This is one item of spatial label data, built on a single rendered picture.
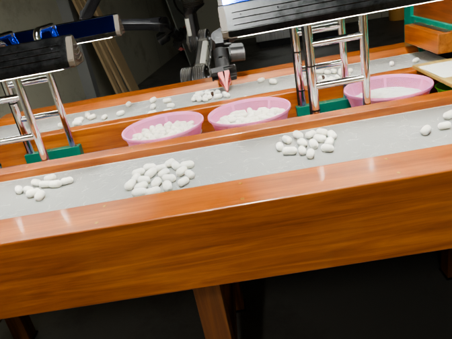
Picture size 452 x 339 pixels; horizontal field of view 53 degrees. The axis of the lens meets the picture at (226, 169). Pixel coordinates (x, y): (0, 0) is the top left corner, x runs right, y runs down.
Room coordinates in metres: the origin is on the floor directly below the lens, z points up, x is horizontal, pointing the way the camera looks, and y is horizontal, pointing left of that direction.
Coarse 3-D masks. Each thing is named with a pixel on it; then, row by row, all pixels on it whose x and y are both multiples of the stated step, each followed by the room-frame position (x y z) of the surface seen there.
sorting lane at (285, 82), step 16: (352, 64) 1.86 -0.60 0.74; (384, 64) 1.76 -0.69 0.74; (400, 64) 1.71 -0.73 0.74; (416, 64) 1.67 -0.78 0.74; (288, 80) 1.79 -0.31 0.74; (304, 80) 1.75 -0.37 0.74; (176, 96) 1.88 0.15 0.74; (192, 96) 1.83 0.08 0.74; (240, 96) 1.69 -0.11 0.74; (80, 112) 1.92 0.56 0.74; (96, 112) 1.87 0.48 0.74; (112, 112) 1.82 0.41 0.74; (128, 112) 1.77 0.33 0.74; (144, 112) 1.72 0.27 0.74; (0, 128) 1.91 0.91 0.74; (16, 128) 1.85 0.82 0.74; (48, 128) 1.75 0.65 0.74
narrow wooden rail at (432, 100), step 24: (432, 96) 1.20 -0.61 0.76; (288, 120) 1.23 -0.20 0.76; (312, 120) 1.20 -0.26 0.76; (336, 120) 1.20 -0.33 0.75; (144, 144) 1.27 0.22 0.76; (168, 144) 1.23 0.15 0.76; (192, 144) 1.22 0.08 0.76; (216, 144) 1.21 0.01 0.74; (24, 168) 1.26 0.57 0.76; (48, 168) 1.24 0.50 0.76; (72, 168) 1.24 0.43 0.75
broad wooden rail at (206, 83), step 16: (384, 48) 1.92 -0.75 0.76; (400, 48) 1.87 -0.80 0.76; (416, 48) 1.86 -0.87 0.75; (288, 64) 1.97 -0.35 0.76; (304, 64) 1.91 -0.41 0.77; (208, 80) 1.96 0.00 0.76; (240, 80) 1.90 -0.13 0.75; (256, 80) 1.89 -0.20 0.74; (112, 96) 2.00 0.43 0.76; (128, 96) 1.94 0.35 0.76; (144, 96) 1.92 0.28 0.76; (160, 96) 1.91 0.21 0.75
